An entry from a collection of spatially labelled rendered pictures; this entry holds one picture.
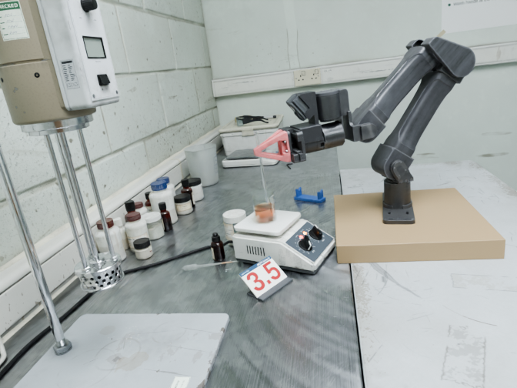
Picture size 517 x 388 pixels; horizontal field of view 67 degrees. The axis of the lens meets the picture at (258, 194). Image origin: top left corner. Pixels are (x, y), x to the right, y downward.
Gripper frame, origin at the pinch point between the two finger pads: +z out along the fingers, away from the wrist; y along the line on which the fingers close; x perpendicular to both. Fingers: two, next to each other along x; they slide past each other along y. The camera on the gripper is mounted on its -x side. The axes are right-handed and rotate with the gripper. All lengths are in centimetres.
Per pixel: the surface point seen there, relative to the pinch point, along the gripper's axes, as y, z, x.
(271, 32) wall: -141, -48, -32
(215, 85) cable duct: -150, -14, -10
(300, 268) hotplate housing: 13.0, -1.9, 23.2
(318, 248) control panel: 10.3, -7.2, 21.3
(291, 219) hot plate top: 3.6, -4.1, 16.0
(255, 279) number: 14.9, 8.2, 21.8
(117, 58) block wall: -58, 28, -27
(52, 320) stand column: 21, 43, 15
